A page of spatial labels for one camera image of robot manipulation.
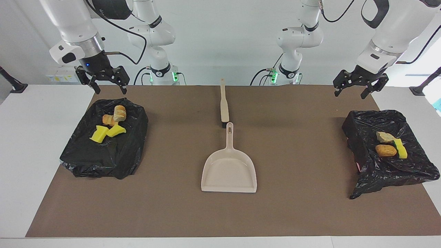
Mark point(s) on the black camera stand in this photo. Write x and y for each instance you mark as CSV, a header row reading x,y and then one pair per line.
x,y
19,88
418,90

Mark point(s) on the yellow sponge piece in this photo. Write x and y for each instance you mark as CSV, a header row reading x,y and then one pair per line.
x,y
99,135
116,131

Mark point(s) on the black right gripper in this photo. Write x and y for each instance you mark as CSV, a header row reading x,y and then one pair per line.
x,y
98,63

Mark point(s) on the black bag over pink bin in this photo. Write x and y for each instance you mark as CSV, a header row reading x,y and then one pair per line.
x,y
379,172

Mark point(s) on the beige plastic dustpan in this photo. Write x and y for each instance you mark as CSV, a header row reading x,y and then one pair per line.
x,y
229,172

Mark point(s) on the large brown table mat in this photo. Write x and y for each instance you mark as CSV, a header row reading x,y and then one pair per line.
x,y
172,213

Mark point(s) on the white wall outlet box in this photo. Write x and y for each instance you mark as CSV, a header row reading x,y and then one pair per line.
x,y
57,77

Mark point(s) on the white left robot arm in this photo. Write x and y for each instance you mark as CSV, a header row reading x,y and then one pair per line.
x,y
296,38

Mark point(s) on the teal object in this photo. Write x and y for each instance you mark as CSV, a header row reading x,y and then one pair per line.
x,y
438,104

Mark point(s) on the striped croissant piece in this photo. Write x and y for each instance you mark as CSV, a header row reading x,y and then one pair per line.
x,y
108,120
120,113

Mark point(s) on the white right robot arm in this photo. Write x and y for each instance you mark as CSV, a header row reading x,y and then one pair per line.
x,y
155,34

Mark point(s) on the brown bread bun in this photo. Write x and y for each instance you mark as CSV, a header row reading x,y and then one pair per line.
x,y
386,150

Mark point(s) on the pale bread piece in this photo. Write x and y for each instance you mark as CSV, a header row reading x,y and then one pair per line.
x,y
385,137

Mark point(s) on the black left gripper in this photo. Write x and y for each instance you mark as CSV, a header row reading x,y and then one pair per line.
x,y
361,76

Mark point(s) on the yellow sponge with green layer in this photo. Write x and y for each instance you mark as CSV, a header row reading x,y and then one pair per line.
x,y
401,150

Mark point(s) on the beige hand brush black bristles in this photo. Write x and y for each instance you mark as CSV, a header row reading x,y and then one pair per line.
x,y
224,103

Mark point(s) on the black bag covered bin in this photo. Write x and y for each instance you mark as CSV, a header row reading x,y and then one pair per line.
x,y
103,162

